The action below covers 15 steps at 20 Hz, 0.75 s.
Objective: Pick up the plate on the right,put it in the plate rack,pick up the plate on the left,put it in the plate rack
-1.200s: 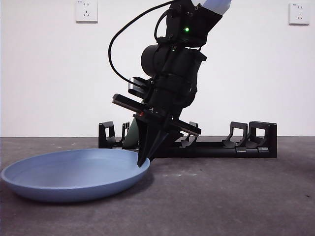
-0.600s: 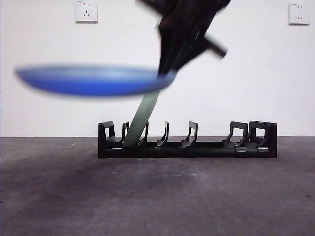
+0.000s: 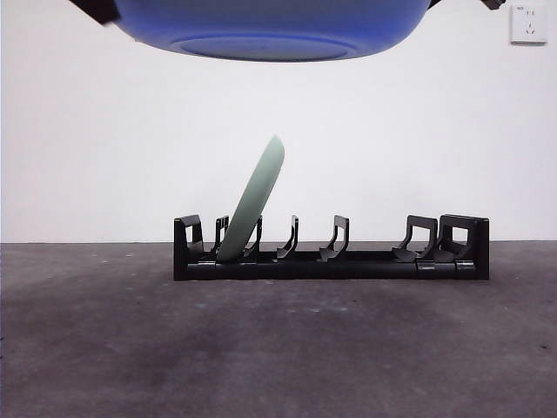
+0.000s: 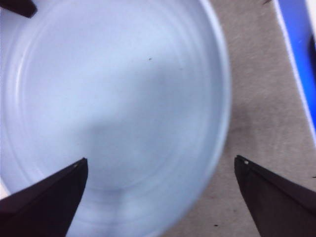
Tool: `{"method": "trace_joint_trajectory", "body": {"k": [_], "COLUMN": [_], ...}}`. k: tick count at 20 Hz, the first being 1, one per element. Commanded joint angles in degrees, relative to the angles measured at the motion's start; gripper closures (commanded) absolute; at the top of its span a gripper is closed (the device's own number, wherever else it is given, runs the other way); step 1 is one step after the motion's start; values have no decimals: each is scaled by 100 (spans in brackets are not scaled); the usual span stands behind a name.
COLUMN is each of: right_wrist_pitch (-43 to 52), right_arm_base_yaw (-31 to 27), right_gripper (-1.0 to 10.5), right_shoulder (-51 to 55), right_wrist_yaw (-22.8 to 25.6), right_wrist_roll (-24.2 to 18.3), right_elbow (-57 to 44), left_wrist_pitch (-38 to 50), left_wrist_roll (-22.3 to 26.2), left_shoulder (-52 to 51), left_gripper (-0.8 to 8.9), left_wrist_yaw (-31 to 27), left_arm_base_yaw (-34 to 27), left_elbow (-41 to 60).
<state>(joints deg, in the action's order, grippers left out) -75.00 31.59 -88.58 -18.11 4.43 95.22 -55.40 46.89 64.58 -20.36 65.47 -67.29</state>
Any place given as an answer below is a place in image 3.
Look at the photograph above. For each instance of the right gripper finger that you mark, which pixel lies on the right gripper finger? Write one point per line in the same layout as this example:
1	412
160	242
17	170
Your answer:
494	3

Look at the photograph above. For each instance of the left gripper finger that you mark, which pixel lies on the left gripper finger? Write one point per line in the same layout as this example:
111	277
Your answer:
98	9

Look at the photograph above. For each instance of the blue round plate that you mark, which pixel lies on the blue round plate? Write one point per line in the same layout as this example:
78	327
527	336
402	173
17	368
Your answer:
270	26

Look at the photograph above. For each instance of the green round plate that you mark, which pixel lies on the green round plate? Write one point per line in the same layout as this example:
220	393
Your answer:
257	196

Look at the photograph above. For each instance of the black plate rack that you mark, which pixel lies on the black plate rack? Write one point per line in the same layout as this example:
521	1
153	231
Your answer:
348	269

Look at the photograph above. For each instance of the white wall socket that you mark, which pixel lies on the white wall socket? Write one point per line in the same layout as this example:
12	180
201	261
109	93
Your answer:
528	24

